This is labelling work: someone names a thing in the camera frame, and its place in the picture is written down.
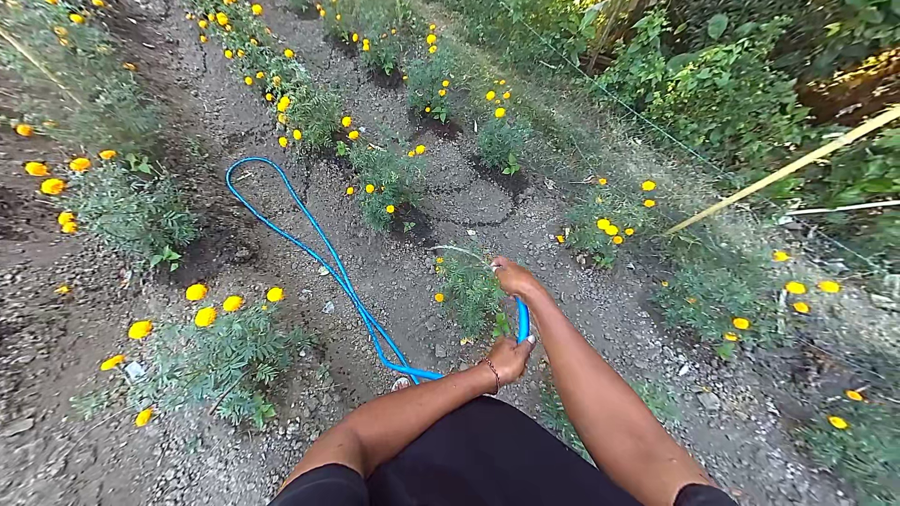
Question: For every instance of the person's right thumb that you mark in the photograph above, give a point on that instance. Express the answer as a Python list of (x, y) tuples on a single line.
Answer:
[(500, 263)]

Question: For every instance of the row of marigold plants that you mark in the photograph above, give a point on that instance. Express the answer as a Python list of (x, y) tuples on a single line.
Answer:
[(383, 53), (313, 116), (98, 98)]

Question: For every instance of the person's left thumb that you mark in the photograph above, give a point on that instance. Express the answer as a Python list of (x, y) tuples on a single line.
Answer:
[(527, 344)]

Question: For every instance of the green leafy bushes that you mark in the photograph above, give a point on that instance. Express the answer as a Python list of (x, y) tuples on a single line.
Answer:
[(731, 98)]

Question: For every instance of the person's right hand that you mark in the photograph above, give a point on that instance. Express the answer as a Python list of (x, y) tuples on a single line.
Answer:
[(516, 280)]

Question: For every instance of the person's right forearm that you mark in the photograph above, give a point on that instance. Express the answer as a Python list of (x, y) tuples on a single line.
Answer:
[(597, 372)]

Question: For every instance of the person's left forearm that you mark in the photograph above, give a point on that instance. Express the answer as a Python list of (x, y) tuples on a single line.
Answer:
[(415, 407)]

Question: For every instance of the person's body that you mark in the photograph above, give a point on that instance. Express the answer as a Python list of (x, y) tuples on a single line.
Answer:
[(485, 457)]

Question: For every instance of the person's left hand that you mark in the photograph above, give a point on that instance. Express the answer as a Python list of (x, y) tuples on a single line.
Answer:
[(505, 360)]

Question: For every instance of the thin white stick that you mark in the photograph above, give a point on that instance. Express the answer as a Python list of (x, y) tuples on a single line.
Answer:
[(844, 209)]

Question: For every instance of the thin tan pole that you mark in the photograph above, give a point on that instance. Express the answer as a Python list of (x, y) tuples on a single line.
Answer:
[(39, 64)]

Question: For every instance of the yellow bamboo pole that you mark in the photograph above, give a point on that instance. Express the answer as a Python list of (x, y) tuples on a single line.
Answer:
[(787, 168)]

